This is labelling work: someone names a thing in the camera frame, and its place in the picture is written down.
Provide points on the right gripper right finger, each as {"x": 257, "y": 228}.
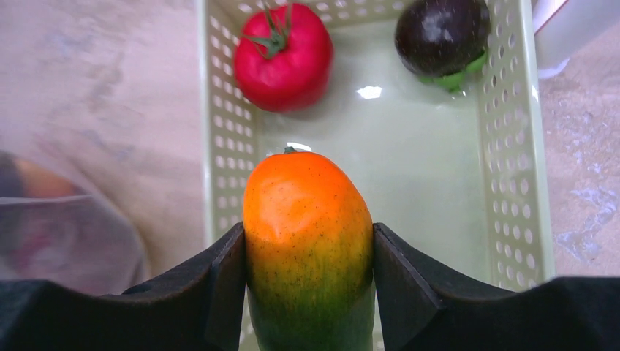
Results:
{"x": 426, "y": 305}

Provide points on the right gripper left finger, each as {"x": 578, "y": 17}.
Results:
{"x": 197, "y": 305}

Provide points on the green orange toy mango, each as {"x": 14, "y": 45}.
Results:
{"x": 309, "y": 241}

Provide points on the light green plastic basket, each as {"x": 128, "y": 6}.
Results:
{"x": 459, "y": 176}

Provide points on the clear zip top bag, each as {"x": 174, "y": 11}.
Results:
{"x": 56, "y": 225}

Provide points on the dark purple toy tomato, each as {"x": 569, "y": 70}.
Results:
{"x": 443, "y": 41}

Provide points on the red toy tomato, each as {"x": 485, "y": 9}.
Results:
{"x": 284, "y": 59}

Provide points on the white pvc pipe frame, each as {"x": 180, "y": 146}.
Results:
{"x": 563, "y": 27}

